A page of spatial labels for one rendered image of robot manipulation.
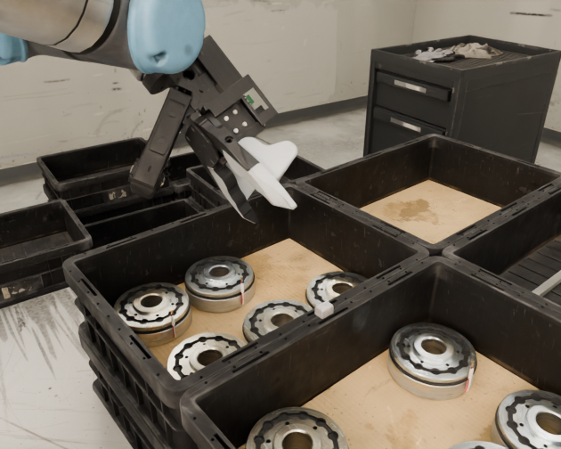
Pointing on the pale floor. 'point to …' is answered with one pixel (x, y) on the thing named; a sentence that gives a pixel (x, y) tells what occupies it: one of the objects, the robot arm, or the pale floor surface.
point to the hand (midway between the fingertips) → (270, 222)
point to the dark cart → (461, 96)
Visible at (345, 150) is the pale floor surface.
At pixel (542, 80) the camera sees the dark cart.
